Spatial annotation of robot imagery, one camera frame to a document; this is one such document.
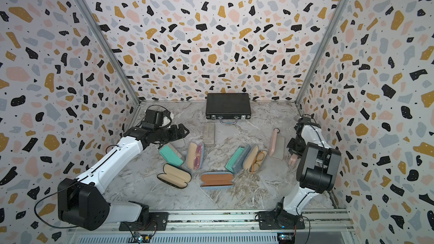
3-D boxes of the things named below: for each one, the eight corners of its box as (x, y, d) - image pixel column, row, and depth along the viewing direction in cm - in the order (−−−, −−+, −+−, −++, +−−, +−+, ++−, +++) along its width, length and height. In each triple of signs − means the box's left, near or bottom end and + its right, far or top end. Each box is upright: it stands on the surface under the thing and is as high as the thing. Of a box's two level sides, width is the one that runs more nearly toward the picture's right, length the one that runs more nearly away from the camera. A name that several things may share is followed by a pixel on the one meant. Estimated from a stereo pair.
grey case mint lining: (224, 170, 92) (224, 164, 86) (239, 146, 101) (239, 140, 95) (236, 176, 89) (237, 170, 84) (250, 152, 99) (251, 145, 93)
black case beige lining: (158, 180, 88) (155, 177, 84) (167, 165, 93) (165, 162, 89) (184, 192, 84) (182, 189, 81) (192, 176, 89) (191, 173, 86)
